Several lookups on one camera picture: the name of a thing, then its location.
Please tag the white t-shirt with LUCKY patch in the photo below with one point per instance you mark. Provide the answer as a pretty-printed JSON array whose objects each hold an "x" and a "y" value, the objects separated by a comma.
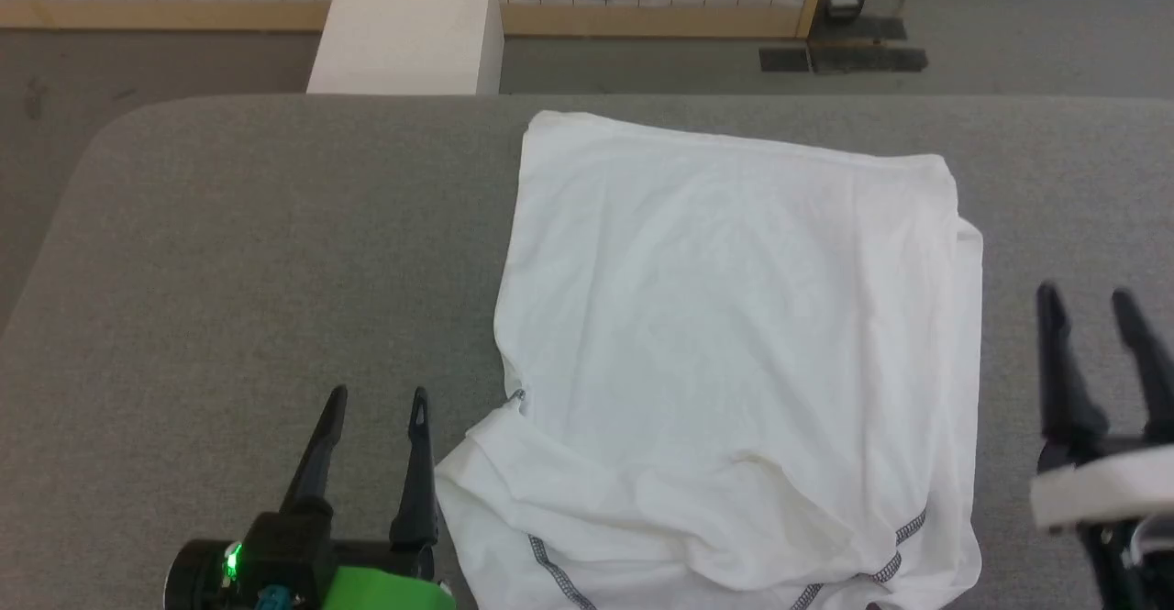
[{"x": 734, "y": 362}]

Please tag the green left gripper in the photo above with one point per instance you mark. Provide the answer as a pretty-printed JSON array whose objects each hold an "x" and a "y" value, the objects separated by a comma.
[{"x": 385, "y": 587}]

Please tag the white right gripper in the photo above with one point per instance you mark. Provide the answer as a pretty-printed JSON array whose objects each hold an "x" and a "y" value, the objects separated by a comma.
[{"x": 1101, "y": 486}]

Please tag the small black floor plate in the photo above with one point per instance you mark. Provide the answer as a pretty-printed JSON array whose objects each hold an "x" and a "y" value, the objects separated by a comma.
[{"x": 785, "y": 60}]

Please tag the thin black floor strip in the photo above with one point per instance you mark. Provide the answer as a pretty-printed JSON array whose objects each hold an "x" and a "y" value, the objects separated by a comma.
[{"x": 862, "y": 27}]

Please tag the long black floor plate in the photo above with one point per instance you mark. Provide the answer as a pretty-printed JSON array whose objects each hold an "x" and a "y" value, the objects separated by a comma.
[{"x": 871, "y": 60}]

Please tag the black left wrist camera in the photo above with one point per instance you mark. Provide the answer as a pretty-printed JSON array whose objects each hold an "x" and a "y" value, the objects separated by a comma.
[{"x": 289, "y": 555}]

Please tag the white rectangular box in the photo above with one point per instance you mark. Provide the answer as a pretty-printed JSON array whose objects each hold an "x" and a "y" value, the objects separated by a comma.
[{"x": 408, "y": 32}]

